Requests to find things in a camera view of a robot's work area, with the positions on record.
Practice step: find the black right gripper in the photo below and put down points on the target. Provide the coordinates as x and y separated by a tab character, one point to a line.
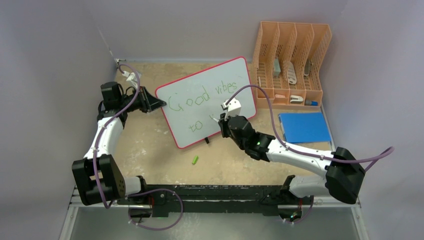
223	124

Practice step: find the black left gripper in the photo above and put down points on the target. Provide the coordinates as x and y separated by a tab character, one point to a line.
148	102

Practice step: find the green marker cap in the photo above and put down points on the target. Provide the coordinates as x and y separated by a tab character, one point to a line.
195	159

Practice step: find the red-framed whiteboard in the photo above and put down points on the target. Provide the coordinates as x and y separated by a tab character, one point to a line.
193	101

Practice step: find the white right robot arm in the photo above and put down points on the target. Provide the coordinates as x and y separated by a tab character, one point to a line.
336	173

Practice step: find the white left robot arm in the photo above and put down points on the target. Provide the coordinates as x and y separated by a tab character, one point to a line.
97	176

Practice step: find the blue notebook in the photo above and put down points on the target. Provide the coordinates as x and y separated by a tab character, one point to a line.
304	127

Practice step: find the white clip in tray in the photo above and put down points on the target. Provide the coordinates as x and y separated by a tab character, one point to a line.
295	99

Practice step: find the green staples box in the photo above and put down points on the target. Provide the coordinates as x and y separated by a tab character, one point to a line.
276	70

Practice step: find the white oval tape dispenser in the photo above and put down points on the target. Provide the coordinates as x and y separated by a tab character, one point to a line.
291	74

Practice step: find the small blue grey cylinder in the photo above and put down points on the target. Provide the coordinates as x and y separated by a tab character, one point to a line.
310	103

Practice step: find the orange plastic desk organizer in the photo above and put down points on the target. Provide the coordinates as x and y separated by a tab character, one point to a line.
286	64

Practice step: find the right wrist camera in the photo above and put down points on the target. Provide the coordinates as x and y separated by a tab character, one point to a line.
231	108

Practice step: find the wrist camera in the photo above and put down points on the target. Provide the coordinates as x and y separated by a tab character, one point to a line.
132	78
231	108

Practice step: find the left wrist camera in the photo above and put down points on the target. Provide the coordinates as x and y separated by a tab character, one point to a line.
132	78

